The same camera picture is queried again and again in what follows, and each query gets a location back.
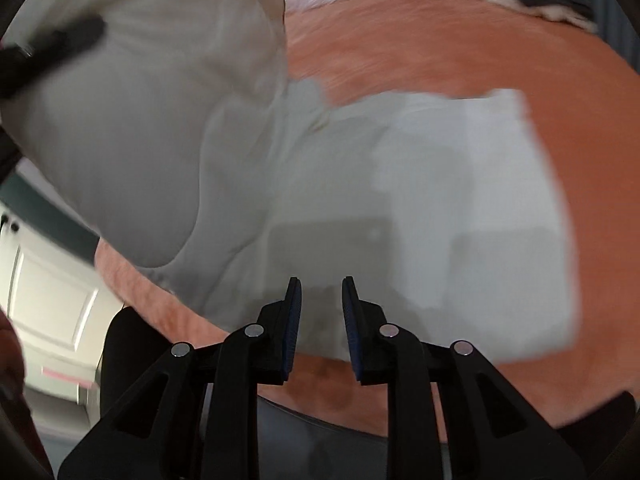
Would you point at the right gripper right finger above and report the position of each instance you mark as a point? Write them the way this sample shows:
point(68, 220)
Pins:
point(452, 414)

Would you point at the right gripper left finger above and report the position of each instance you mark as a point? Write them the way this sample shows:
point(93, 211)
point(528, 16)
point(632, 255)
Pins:
point(193, 414)

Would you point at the white quilted jacket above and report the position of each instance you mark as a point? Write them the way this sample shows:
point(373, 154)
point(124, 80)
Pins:
point(182, 141)

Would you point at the person left hand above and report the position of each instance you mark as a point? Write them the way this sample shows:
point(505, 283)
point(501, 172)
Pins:
point(12, 367)

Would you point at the white door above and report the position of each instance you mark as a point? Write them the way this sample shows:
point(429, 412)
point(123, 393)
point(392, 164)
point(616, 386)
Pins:
point(61, 310)

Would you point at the orange plush bedspread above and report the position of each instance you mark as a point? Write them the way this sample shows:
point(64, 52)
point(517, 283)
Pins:
point(582, 100)

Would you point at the grey blue curtain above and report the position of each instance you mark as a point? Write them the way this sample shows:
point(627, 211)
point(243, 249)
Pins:
point(615, 29)

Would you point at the cream fleece garment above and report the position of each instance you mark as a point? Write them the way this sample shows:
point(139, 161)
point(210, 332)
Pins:
point(551, 12)

